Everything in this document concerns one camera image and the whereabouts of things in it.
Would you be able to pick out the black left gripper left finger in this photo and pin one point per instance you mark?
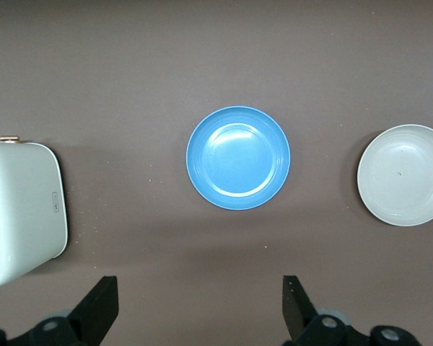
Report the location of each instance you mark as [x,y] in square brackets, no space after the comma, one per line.
[94,313]

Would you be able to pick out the beige round plate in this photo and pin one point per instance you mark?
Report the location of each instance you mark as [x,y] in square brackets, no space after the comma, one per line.
[404,176]

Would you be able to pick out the cream white toaster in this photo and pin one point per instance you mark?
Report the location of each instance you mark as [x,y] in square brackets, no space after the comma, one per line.
[21,205]

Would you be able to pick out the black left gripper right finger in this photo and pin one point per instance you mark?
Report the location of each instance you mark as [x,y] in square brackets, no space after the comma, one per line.
[297,317]

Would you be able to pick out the blue round plate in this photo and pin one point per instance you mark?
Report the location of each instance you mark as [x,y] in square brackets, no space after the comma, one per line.
[238,156]

